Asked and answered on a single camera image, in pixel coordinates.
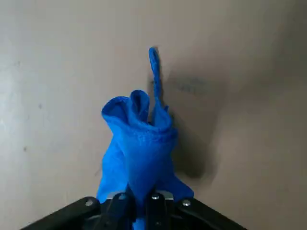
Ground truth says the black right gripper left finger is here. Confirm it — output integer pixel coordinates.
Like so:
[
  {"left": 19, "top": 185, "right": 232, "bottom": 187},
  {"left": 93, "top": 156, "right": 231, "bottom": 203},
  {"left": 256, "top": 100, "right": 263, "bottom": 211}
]
[{"left": 20, "top": 191, "right": 138, "bottom": 230}]

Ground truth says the blue dishcloth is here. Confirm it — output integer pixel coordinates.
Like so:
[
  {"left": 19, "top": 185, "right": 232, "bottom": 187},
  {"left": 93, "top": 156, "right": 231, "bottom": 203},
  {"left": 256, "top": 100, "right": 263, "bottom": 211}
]
[{"left": 95, "top": 46, "right": 194, "bottom": 230}]

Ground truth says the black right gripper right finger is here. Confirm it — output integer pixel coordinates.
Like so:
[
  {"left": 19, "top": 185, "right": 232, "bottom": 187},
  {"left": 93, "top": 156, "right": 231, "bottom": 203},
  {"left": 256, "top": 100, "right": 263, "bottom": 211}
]
[{"left": 143, "top": 190, "right": 248, "bottom": 230}]

